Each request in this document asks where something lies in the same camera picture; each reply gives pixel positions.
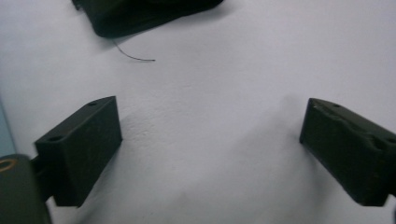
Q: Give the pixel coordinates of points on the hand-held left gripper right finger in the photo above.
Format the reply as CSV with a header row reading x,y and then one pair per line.
x,y
348,152

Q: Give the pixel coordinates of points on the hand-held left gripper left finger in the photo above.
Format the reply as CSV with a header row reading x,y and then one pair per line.
x,y
77,149

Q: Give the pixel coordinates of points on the light grey foam mat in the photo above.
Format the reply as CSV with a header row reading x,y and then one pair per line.
x,y
211,109

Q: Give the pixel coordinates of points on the black glove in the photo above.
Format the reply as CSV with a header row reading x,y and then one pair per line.
x,y
140,15

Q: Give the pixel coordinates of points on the thin dark thread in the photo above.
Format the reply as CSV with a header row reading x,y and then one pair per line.
x,y
130,56

